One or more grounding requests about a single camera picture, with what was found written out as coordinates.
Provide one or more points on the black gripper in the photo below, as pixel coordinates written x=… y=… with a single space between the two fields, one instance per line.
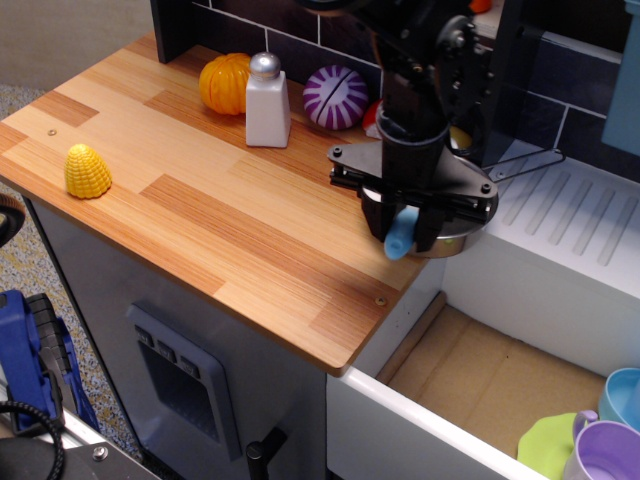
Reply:
x=390 y=174

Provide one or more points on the white spatula blue handle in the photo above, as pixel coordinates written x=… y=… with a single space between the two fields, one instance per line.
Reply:
x=400 y=237

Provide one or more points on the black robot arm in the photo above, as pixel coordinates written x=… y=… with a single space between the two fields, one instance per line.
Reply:
x=435 y=73

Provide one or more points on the stainless steel pan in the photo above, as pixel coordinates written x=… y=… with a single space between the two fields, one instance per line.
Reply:
x=527 y=170

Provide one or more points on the yellow toy potato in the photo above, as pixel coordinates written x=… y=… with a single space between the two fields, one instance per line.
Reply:
x=459 y=139

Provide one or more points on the purple striped toy onion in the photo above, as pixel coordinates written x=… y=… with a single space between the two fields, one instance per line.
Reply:
x=335 y=97

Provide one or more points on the white toy sink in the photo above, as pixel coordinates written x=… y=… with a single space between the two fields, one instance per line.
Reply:
x=524 y=324

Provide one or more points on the white salt shaker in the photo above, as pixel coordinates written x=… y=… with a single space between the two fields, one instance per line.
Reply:
x=268 y=118

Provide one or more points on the orange toy on shelf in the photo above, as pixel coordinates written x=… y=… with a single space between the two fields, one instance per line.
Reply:
x=481 y=6

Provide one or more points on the orange toy pumpkin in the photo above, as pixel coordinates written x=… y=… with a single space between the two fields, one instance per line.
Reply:
x=223 y=82

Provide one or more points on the teal cabinet panel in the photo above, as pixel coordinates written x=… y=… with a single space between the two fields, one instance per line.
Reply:
x=622 y=123

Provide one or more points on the green plastic plate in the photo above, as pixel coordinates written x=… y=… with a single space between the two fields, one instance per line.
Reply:
x=547 y=445

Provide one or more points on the blue plastic cup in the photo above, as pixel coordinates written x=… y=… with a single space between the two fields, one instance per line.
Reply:
x=619 y=400

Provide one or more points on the grey oven door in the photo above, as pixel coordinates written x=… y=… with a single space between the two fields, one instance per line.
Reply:
x=195 y=420

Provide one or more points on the purple plastic cup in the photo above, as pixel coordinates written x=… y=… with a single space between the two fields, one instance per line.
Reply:
x=602 y=449

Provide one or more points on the yellow toy corn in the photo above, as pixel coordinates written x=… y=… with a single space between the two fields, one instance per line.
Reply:
x=86 y=174

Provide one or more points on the dark round object left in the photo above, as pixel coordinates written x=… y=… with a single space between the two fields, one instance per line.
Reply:
x=12 y=218

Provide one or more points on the blue black device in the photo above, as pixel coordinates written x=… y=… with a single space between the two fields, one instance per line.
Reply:
x=38 y=359

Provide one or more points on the black oven handle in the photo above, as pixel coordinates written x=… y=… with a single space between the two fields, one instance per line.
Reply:
x=259 y=454

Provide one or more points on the dark shelf post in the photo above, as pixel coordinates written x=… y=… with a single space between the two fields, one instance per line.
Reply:
x=173 y=27

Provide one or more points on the black mount base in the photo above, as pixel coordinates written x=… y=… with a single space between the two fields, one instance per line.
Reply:
x=87 y=456

